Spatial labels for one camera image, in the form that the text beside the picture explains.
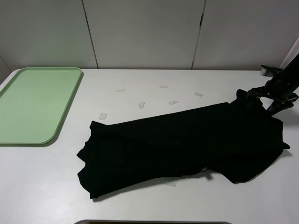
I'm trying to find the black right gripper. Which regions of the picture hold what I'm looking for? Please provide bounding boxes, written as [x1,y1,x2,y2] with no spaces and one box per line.
[247,81,299,114]

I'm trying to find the black short sleeve shirt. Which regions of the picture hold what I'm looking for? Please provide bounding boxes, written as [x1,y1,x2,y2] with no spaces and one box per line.
[78,90,289,199]

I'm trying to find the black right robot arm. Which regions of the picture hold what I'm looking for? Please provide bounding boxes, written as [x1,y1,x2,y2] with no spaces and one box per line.
[246,56,299,116]

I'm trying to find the light green plastic tray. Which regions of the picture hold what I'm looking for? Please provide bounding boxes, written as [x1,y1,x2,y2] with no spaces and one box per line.
[0,67,83,146]

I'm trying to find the clear tape marker centre right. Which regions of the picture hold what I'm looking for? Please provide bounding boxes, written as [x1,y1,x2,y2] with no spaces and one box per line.
[169,101,178,105]

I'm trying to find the clear tape marker middle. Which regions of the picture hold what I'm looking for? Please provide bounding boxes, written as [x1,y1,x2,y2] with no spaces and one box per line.
[138,102,145,109]

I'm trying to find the clear tape marker bottom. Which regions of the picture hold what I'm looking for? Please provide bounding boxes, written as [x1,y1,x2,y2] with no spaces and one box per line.
[164,181,177,188]

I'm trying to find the clear tape marker far left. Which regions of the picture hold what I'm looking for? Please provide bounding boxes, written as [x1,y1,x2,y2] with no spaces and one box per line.
[99,113,107,120]

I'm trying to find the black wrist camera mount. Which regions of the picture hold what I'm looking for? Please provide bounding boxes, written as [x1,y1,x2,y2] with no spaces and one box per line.
[260,65,283,77]

